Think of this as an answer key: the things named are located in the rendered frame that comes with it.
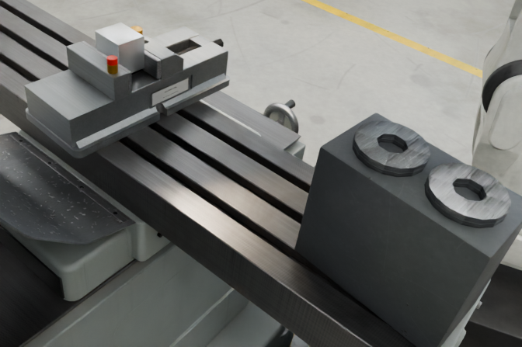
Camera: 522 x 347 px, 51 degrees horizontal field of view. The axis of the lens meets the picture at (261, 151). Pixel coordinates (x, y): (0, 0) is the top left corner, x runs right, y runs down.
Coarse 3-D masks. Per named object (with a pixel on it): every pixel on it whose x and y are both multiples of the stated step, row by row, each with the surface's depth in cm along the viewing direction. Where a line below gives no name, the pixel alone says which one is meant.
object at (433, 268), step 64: (384, 128) 66; (320, 192) 67; (384, 192) 60; (448, 192) 58; (512, 192) 62; (320, 256) 72; (384, 256) 64; (448, 256) 57; (384, 320) 68; (448, 320) 60
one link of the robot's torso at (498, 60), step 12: (516, 0) 101; (516, 12) 102; (516, 24) 94; (504, 36) 102; (516, 36) 96; (492, 48) 108; (504, 48) 99; (516, 48) 97; (492, 60) 104; (504, 60) 98; (516, 60) 98; (492, 72) 100; (504, 72) 98; (516, 72) 97; (492, 84) 100
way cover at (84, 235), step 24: (0, 144) 94; (24, 144) 96; (0, 168) 88; (24, 168) 90; (48, 168) 92; (0, 192) 78; (24, 192) 84; (48, 192) 86; (72, 192) 88; (0, 216) 68; (24, 216) 74; (48, 216) 80; (72, 216) 83; (96, 216) 84; (120, 216) 86; (48, 240) 71; (72, 240) 76; (96, 240) 80
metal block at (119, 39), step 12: (120, 24) 90; (96, 36) 88; (108, 36) 86; (120, 36) 87; (132, 36) 87; (96, 48) 89; (108, 48) 87; (120, 48) 86; (132, 48) 87; (120, 60) 87; (132, 60) 89; (132, 72) 90
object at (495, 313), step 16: (496, 272) 126; (512, 272) 126; (496, 288) 122; (512, 288) 123; (496, 304) 119; (512, 304) 119; (480, 320) 115; (496, 320) 115; (512, 320) 116; (480, 336) 116; (496, 336) 114; (512, 336) 113
